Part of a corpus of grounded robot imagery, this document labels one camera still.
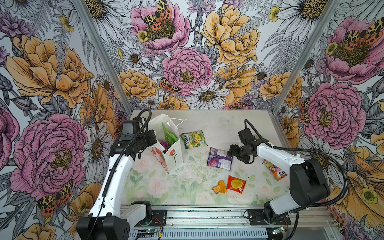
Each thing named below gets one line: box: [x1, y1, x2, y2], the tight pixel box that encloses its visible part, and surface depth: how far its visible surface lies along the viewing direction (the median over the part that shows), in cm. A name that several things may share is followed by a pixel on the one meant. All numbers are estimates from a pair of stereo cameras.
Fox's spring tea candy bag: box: [180, 130, 208, 150], surface depth 104 cm
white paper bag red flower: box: [148, 114, 187, 174], surface depth 84 cm
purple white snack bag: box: [207, 147, 233, 172], surface depth 94 cm
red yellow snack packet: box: [226, 175, 247, 194], surface depth 85 cm
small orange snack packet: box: [212, 180, 227, 194], surface depth 84 cm
